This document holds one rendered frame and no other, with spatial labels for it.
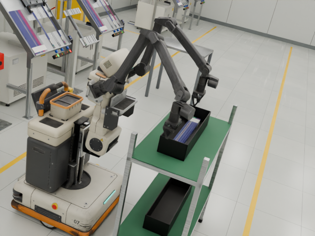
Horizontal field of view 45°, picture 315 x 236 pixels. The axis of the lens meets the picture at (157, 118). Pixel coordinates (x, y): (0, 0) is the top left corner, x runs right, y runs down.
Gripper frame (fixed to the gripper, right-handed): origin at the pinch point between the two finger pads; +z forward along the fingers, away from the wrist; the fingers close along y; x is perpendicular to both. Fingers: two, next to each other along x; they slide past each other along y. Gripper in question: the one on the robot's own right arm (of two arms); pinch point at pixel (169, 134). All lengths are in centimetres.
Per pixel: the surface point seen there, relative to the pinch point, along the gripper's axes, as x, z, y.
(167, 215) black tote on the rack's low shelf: -7, 76, 25
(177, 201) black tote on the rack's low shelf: -9, 76, 44
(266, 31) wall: 28, 114, 943
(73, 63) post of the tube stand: 197, 82, 220
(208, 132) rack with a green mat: -14, 17, 52
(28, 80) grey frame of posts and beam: 193, 75, 127
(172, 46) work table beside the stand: 96, 40, 288
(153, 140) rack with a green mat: 12.9, 17.5, 16.2
